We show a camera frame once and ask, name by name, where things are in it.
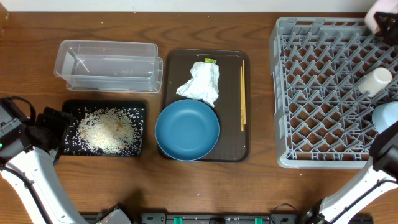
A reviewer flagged light blue bowl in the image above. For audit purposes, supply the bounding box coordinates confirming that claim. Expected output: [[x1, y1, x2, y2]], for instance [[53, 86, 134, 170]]
[[372, 101, 398, 133]]

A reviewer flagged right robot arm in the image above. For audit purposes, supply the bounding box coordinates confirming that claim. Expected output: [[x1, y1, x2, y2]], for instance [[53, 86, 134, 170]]
[[298, 101, 397, 224]]

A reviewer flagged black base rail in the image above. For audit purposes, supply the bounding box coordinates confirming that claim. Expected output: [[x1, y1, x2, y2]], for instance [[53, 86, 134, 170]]
[[80, 212, 374, 224]]

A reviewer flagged wooden chopstick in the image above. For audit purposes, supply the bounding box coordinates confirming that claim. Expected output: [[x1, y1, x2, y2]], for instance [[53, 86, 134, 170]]
[[242, 60, 246, 124], [239, 66, 244, 132]]

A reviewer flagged pile of rice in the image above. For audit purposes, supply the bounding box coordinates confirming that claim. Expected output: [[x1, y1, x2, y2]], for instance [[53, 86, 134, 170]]
[[64, 106, 144, 156]]

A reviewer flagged grey dishwasher rack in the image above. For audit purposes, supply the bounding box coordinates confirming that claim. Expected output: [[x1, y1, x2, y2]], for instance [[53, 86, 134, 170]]
[[269, 17, 397, 169]]

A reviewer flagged clear plastic bin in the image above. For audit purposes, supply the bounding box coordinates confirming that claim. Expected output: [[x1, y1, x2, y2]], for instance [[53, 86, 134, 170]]
[[54, 40, 163, 93]]

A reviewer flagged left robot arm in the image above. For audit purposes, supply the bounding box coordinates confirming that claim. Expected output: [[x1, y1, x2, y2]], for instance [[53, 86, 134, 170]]
[[1, 96, 86, 223]]

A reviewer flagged cream white cup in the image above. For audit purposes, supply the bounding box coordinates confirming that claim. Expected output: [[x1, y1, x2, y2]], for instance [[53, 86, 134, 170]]
[[358, 67, 392, 97]]

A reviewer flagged black tray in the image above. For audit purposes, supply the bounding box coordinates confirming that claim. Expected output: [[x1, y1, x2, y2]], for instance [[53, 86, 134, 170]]
[[61, 99, 147, 157]]

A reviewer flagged large blue plate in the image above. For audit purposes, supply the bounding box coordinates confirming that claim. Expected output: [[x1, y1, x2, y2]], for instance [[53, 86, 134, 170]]
[[155, 99, 220, 161]]

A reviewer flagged crumpled white napkin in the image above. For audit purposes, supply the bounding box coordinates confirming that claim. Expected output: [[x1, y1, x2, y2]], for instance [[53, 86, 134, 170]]
[[176, 62, 220, 108]]

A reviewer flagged dark brown serving tray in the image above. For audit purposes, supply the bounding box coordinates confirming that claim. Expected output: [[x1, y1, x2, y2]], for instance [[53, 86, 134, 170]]
[[162, 49, 250, 162]]

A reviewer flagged green wrapper scrap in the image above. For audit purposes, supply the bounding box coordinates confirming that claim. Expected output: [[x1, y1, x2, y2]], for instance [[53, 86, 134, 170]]
[[204, 58, 216, 64]]

